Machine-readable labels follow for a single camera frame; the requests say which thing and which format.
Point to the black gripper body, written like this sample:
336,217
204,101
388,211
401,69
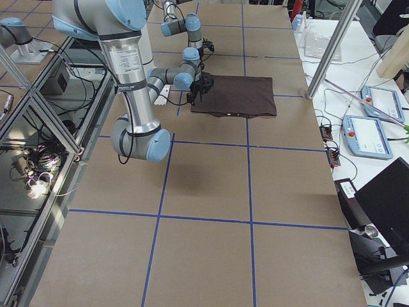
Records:
197,86

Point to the blue teach pendant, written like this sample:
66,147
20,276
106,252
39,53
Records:
365,137
385,100

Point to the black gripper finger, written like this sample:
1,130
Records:
191,98

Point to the black laptop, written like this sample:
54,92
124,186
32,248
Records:
384,199

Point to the far blue teach pendant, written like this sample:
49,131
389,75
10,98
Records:
385,100

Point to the near blue teach pendant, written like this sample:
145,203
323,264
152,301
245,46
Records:
365,137

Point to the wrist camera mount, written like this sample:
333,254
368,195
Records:
206,83
207,44

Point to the red cylinder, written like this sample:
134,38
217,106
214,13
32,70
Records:
297,7

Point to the aluminium frame rail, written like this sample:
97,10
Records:
59,94

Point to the small circuit board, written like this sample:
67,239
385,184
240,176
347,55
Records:
326,133

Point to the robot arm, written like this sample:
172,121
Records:
120,29
175,23

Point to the dark brown t-shirt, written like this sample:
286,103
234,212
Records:
246,97

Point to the clear plastic bag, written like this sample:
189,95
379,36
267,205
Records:
313,44

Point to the aluminium frame post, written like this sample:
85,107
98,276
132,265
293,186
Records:
340,30

